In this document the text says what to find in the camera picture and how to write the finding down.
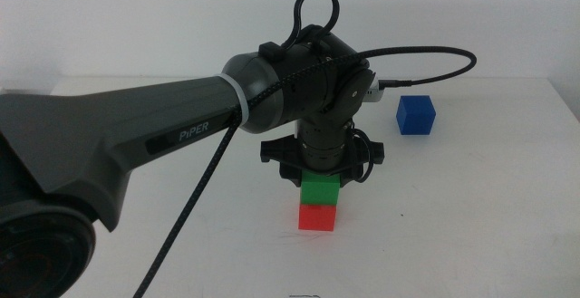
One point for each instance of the green cube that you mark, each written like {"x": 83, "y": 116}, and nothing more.
{"x": 320, "y": 189}

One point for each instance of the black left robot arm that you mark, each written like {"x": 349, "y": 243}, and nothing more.
{"x": 113, "y": 121}

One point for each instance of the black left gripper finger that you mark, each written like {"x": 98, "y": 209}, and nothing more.
{"x": 293, "y": 179}
{"x": 348, "y": 180}

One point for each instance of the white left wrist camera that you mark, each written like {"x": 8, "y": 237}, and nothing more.
{"x": 374, "y": 93}

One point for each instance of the blue cube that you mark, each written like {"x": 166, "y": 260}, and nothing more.
{"x": 414, "y": 116}

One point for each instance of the red cube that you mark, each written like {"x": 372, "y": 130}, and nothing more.
{"x": 317, "y": 218}

